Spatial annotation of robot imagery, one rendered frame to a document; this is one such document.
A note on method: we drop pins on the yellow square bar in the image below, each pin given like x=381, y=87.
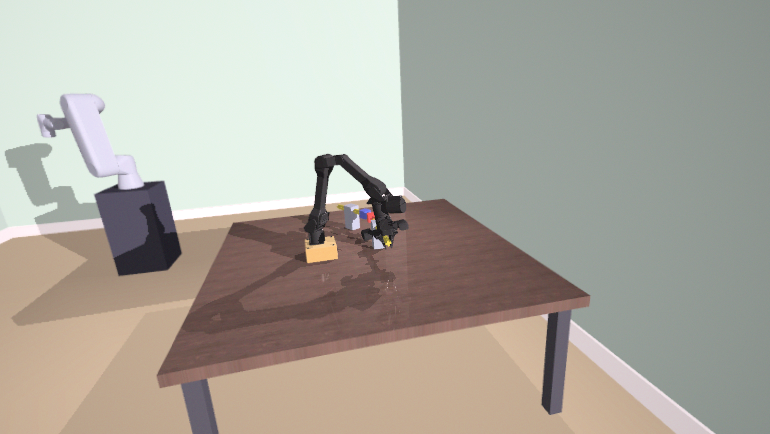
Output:
x=376, y=242

